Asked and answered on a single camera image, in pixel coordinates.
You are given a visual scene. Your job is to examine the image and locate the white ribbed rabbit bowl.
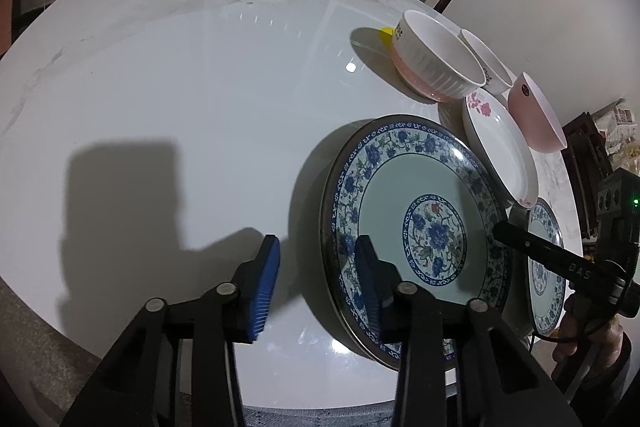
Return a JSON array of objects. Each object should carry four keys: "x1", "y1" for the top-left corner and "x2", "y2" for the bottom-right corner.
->
[{"x1": 390, "y1": 10, "x2": 486, "y2": 103}]

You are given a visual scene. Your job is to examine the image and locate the pink plastic bowl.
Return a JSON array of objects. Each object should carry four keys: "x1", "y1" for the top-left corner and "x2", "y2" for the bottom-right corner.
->
[{"x1": 508, "y1": 72, "x2": 567, "y2": 154}]

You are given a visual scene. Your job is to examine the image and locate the blue floral plate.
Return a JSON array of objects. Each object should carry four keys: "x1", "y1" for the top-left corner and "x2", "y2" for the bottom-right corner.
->
[
  {"x1": 527, "y1": 198, "x2": 566, "y2": 337},
  {"x1": 320, "y1": 115, "x2": 513, "y2": 369}
]

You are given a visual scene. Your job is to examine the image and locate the right hand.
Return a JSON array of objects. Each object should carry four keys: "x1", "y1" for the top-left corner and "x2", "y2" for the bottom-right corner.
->
[{"x1": 552, "y1": 293, "x2": 624, "y2": 369}]

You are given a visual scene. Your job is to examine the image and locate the yellow small object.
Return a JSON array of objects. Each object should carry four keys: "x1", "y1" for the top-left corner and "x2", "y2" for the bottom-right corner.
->
[{"x1": 378, "y1": 27, "x2": 395, "y2": 50}]

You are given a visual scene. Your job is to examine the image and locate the white dog print bowl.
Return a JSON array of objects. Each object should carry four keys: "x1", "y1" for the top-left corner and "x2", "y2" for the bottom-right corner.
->
[{"x1": 459, "y1": 29, "x2": 514, "y2": 95}]

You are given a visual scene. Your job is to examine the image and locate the white plate pink flowers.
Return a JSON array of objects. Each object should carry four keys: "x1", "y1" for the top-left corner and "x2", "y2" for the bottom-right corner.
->
[{"x1": 462, "y1": 89, "x2": 539, "y2": 209}]

